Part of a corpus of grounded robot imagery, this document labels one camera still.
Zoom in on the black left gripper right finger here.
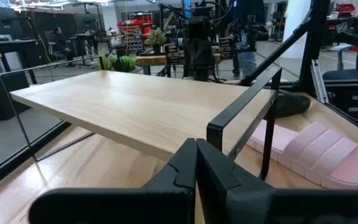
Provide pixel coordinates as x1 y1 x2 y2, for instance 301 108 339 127
196 138 358 224

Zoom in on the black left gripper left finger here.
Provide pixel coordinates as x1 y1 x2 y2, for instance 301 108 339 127
28 138 197 224

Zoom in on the pink slide sandal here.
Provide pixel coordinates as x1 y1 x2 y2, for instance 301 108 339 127
246 120 358 190

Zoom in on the black slide sandal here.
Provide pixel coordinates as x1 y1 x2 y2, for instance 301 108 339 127
274 89 311 119

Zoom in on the black stacked drawer unit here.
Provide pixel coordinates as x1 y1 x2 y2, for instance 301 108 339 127
218 36 234 61
164 42 180 65

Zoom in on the small potted plant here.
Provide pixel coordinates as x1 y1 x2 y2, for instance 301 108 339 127
144 27 168 54

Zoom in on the wooden background table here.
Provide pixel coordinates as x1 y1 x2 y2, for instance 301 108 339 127
136 52 223 76

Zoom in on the person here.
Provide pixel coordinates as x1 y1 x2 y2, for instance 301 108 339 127
50 26 76 66
230 0 270 80

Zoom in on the red storage shelving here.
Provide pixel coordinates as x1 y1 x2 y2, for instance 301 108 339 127
117 12 155 53

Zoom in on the black drawer cabinet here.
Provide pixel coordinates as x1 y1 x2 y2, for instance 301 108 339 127
321 79 358 127

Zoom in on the blue office chair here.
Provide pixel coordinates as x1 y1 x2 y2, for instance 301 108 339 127
321 43 358 82

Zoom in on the dark office desk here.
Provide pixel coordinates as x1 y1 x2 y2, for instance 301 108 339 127
0 37 40 85

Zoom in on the wooden shelf with black frame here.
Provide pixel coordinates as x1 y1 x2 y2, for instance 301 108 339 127
0 55 283 181

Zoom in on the silver aluminium rail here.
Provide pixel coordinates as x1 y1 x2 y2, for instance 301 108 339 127
310 58 329 105

